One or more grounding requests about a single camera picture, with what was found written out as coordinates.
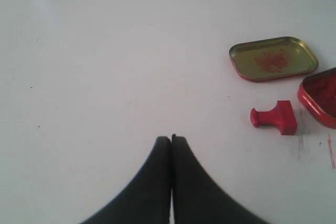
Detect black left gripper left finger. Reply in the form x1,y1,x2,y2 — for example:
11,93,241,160
84,136,171,223

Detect red rubber stamp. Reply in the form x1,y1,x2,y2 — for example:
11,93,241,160
250,100,298,135

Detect gold tin lid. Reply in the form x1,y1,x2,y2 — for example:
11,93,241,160
229,36,319,82

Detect red ink pad tin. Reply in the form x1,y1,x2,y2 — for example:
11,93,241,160
297,68,335,129

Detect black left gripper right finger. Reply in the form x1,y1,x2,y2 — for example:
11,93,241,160
171,134,266,223

